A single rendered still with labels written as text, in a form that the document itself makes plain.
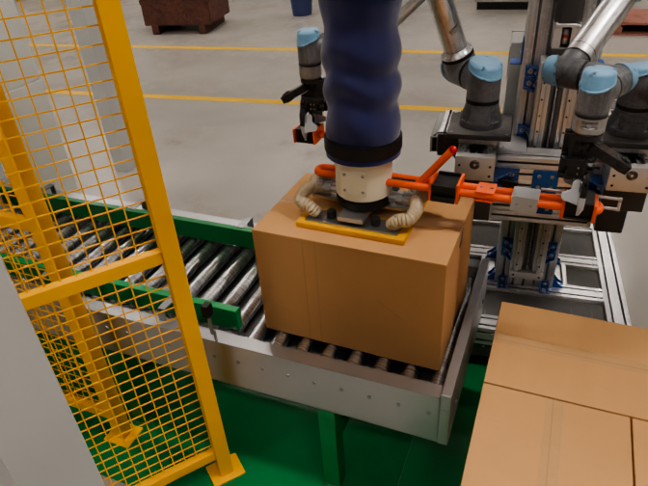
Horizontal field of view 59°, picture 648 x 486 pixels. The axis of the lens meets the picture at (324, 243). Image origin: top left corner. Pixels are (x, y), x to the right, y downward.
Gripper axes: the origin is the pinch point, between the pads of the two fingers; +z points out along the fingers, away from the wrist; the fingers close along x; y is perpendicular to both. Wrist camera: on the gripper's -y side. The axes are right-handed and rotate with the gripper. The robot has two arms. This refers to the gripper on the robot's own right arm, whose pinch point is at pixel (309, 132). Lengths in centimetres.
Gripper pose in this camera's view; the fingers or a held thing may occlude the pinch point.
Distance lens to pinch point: 205.3
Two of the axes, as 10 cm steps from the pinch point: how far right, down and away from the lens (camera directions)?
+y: 9.2, 1.8, -3.6
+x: 3.9, -5.2, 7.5
